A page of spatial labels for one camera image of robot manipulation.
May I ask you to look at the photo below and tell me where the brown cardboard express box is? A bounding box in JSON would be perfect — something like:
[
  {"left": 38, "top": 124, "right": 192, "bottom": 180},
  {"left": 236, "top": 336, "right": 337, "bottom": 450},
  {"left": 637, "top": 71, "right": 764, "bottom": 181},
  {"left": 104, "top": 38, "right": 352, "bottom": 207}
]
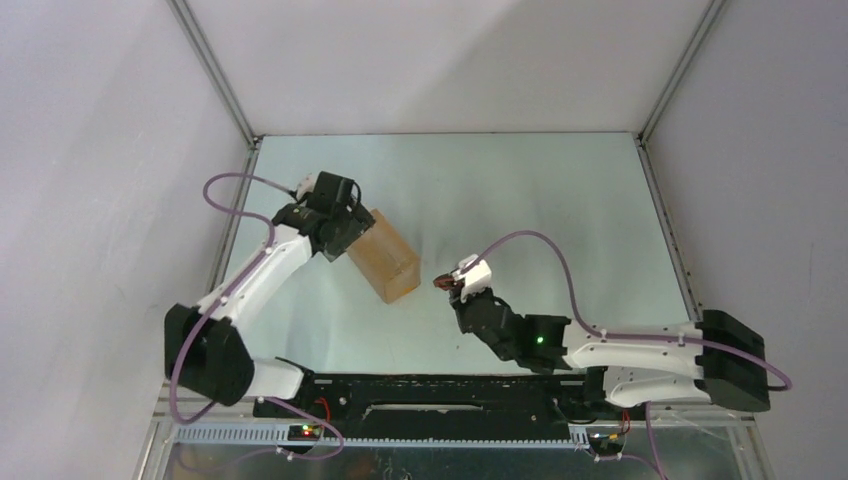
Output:
[{"left": 347, "top": 209, "right": 421, "bottom": 304}]

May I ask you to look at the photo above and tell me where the red black utility knife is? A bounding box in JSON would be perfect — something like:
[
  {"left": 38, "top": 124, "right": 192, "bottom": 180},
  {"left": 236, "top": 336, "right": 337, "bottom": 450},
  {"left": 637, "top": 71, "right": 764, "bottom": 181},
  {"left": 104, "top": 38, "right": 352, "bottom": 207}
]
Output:
[{"left": 433, "top": 274, "right": 462, "bottom": 292}]

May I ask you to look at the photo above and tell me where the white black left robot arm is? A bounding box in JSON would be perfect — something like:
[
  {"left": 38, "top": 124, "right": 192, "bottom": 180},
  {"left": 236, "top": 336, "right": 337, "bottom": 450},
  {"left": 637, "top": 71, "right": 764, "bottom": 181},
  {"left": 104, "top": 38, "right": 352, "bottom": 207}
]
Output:
[{"left": 164, "top": 171, "right": 375, "bottom": 417}]

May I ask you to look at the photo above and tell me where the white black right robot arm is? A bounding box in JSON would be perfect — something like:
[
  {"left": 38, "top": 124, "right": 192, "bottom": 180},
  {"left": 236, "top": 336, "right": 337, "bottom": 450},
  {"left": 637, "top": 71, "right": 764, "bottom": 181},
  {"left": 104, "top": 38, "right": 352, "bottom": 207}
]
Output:
[{"left": 449, "top": 288, "right": 771, "bottom": 418}]

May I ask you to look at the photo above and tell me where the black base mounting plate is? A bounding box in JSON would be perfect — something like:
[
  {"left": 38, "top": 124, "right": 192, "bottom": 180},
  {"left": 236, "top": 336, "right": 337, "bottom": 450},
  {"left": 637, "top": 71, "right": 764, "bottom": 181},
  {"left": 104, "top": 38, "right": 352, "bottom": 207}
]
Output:
[{"left": 252, "top": 374, "right": 637, "bottom": 442}]

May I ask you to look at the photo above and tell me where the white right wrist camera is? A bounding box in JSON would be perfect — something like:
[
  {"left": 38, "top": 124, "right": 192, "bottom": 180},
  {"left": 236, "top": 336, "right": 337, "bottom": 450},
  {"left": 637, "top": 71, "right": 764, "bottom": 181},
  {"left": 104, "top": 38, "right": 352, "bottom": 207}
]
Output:
[{"left": 450, "top": 254, "right": 493, "bottom": 303}]

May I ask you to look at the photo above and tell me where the grey cable duct rail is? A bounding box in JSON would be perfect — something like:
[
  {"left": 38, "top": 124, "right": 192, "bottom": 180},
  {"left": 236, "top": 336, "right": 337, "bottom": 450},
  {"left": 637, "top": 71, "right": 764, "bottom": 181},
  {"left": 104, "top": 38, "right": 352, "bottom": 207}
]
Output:
[{"left": 170, "top": 423, "right": 591, "bottom": 449}]

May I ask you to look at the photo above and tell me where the aluminium frame post left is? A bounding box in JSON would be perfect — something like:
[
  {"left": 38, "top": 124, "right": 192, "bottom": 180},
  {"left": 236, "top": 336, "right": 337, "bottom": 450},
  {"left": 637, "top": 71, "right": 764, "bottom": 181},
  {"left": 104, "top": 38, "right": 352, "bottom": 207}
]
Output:
[{"left": 166, "top": 0, "right": 259, "bottom": 150}]

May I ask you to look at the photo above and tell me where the aluminium frame post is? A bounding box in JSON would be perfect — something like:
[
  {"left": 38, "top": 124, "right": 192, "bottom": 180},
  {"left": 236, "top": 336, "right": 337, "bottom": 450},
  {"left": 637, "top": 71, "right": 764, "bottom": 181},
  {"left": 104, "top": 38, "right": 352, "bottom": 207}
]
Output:
[
  {"left": 166, "top": 0, "right": 259, "bottom": 150},
  {"left": 637, "top": 0, "right": 729, "bottom": 145}
]

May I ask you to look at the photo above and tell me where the aluminium frame post right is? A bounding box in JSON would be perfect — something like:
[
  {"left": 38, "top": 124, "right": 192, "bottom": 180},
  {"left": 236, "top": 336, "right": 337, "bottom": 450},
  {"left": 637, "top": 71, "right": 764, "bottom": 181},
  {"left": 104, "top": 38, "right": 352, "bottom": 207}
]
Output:
[{"left": 637, "top": 0, "right": 729, "bottom": 145}]

